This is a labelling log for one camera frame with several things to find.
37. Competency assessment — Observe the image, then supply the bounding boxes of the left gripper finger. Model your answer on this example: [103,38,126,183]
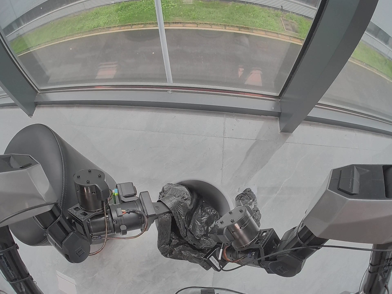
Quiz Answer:
[154,201,176,217]

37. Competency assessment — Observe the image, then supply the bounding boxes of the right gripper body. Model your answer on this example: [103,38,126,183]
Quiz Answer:
[200,243,236,272]

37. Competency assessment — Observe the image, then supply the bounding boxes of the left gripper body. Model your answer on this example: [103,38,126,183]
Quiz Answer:
[109,191,160,236]

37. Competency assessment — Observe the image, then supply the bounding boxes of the black plastic bag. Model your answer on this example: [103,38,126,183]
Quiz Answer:
[157,183,235,261]

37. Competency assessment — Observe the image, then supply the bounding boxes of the white trash bin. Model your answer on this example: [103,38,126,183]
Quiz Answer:
[177,179,231,220]

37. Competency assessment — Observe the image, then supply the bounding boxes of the crumpled black plastic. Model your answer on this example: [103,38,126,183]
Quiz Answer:
[235,188,262,224]

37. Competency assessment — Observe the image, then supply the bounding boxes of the window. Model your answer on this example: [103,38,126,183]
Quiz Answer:
[0,0,392,137]

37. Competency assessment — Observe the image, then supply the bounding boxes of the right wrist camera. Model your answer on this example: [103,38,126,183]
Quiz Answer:
[211,224,233,245]

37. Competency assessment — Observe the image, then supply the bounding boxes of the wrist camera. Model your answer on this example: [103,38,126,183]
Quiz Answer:
[211,224,233,245]
[114,182,138,204]

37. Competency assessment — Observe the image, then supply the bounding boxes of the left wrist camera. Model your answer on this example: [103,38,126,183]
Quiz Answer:
[114,182,138,204]

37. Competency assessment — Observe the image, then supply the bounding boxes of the black cable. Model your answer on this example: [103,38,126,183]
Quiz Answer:
[219,244,392,272]
[175,286,234,294]

